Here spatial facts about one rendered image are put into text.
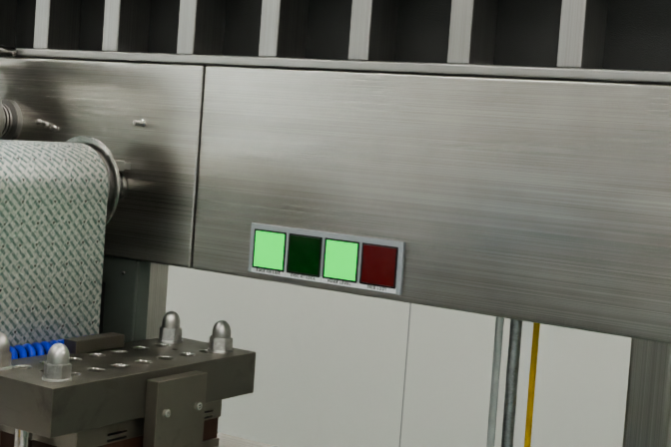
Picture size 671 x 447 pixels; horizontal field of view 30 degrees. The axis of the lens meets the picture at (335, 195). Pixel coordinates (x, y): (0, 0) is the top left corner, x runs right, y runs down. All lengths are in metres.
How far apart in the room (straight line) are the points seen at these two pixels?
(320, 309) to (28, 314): 2.85
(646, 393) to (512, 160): 0.36
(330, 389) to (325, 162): 2.89
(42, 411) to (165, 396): 0.18
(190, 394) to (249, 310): 3.04
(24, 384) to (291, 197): 0.45
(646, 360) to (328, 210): 0.46
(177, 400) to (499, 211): 0.49
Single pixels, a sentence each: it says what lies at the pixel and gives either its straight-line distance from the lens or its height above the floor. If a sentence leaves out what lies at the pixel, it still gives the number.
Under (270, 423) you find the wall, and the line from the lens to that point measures 4.73.
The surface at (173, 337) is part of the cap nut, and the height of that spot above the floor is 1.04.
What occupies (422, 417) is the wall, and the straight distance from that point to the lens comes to 4.37.
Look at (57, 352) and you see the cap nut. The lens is 1.57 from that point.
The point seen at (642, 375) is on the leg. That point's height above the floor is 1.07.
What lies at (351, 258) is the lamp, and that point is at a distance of 1.68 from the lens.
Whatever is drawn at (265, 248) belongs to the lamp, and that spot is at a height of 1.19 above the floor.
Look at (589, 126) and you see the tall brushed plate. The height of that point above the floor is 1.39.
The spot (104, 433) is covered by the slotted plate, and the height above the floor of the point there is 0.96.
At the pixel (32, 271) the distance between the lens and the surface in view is 1.76.
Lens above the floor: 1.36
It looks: 3 degrees down
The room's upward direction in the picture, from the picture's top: 4 degrees clockwise
